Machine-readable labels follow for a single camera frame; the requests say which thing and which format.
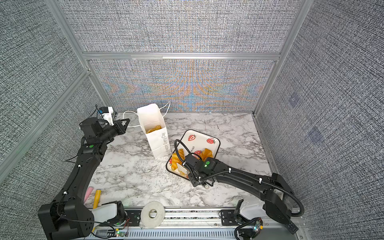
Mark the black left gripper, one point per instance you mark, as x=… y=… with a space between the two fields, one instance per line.
x=121 y=129

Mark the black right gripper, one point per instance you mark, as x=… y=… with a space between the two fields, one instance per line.
x=192 y=180

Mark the white paper gift bag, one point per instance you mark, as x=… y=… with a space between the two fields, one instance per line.
x=150 y=116

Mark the small croissant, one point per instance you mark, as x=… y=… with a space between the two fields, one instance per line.
x=158 y=127

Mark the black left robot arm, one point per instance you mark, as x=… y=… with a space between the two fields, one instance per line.
x=66 y=217

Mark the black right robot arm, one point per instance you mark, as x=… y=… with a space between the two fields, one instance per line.
x=260 y=186

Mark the croissant left of tray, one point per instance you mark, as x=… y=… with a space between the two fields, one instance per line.
x=177 y=159

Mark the white rectangular black-rimmed tray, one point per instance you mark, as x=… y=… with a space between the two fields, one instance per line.
x=196 y=142

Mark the yellow plastic scoop toy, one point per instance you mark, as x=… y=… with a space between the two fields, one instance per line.
x=97 y=198

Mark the white tape roll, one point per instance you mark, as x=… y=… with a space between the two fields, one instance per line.
x=153 y=214

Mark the purple plastic fork toy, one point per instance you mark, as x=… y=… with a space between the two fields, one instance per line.
x=88 y=193

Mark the small circuit board right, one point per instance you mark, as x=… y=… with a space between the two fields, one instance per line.
x=257 y=227

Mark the small green circuit board left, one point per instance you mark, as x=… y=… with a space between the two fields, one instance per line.
x=120 y=233

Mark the black tv remote control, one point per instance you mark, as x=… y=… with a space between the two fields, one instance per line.
x=291 y=227

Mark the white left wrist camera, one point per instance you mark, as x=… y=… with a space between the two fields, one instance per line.
x=107 y=114

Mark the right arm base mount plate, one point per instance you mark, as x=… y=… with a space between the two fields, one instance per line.
x=231 y=217

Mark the aluminium front rail frame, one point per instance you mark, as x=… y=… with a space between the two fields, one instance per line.
x=202 y=224

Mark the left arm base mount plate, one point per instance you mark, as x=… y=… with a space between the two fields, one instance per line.
x=126 y=219

